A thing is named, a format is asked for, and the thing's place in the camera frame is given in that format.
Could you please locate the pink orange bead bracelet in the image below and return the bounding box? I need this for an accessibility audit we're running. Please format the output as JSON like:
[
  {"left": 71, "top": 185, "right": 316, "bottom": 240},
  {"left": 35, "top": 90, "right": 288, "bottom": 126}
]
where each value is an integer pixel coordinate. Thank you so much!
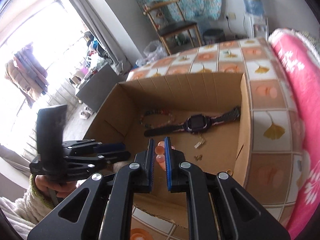
[{"left": 154, "top": 141, "right": 176, "bottom": 170}]

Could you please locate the dark grey cabinet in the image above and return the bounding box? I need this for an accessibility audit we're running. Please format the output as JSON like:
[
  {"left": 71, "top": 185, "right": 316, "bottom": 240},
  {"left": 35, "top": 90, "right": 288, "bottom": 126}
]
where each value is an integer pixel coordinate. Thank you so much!
[{"left": 75, "top": 64, "right": 127, "bottom": 113}]

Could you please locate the purple kids smartwatch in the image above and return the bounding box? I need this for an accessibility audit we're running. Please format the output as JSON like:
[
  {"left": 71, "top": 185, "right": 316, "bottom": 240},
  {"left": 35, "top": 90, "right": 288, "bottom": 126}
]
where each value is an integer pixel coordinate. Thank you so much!
[{"left": 144, "top": 106, "right": 241, "bottom": 137}]

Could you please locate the white plastic bag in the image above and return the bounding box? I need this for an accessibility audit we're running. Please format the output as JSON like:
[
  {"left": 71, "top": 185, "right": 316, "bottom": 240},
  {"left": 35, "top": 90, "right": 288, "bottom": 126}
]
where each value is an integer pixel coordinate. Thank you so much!
[{"left": 136, "top": 40, "right": 168, "bottom": 67}]

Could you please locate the person left hand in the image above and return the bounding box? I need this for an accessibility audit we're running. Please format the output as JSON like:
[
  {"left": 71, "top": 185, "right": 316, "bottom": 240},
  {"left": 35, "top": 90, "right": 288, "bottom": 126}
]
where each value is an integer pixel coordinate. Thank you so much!
[{"left": 35, "top": 175, "right": 77, "bottom": 198}]

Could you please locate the white shoe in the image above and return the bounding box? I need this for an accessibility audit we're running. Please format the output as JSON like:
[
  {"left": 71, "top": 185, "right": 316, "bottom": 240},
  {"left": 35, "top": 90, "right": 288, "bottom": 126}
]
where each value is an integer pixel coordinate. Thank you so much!
[{"left": 79, "top": 106, "right": 94, "bottom": 120}]

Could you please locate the patterned table cover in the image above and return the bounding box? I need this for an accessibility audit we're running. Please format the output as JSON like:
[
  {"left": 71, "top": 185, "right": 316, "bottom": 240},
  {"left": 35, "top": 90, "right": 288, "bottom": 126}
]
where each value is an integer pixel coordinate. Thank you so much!
[{"left": 128, "top": 38, "right": 305, "bottom": 226}]

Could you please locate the pink floral blanket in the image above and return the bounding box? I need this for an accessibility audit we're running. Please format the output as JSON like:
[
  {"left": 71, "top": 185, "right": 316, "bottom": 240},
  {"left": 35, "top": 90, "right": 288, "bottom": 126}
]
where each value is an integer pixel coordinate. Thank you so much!
[{"left": 268, "top": 28, "right": 319, "bottom": 239}]

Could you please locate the white water dispenser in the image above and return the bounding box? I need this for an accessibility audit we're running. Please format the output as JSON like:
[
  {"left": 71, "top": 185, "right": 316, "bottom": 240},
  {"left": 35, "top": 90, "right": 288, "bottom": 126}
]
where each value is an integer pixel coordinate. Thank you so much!
[{"left": 244, "top": 14, "right": 268, "bottom": 39}]

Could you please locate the brown cardboard box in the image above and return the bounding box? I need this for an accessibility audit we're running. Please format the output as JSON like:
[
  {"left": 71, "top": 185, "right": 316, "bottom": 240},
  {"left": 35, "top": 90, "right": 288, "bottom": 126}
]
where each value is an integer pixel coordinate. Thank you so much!
[{"left": 83, "top": 72, "right": 252, "bottom": 229}]

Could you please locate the grey curtain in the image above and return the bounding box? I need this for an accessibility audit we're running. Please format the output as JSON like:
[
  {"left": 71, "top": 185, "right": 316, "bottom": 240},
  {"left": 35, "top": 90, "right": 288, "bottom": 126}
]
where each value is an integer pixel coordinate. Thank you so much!
[{"left": 69, "top": 0, "right": 140, "bottom": 75}]

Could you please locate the blue water bottle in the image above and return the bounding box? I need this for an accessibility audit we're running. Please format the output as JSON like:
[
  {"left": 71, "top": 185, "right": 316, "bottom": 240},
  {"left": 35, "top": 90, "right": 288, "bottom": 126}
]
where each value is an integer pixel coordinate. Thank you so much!
[{"left": 244, "top": 0, "right": 265, "bottom": 17}]

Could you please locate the wooden chair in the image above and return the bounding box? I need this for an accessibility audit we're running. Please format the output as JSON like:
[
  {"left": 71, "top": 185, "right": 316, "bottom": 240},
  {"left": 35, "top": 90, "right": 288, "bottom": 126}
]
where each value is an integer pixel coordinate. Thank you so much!
[{"left": 143, "top": 0, "right": 202, "bottom": 55}]

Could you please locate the multicolour bead bracelet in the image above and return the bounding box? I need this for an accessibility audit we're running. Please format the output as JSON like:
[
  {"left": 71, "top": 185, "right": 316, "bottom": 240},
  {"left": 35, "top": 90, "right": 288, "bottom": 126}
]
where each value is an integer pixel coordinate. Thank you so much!
[{"left": 139, "top": 108, "right": 176, "bottom": 129}]

